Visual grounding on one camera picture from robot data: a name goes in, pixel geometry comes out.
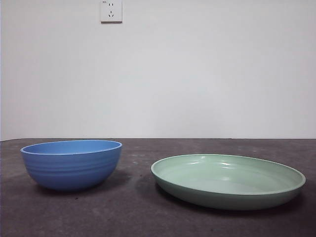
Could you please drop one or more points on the pale green round plate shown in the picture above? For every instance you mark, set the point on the pale green round plate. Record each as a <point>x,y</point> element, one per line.
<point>222,182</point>

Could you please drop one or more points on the blue ribbed bowl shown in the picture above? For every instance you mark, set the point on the blue ribbed bowl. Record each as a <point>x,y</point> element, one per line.
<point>71,170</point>

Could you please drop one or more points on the white wall socket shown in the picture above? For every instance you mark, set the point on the white wall socket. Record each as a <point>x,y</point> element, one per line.
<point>111,12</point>

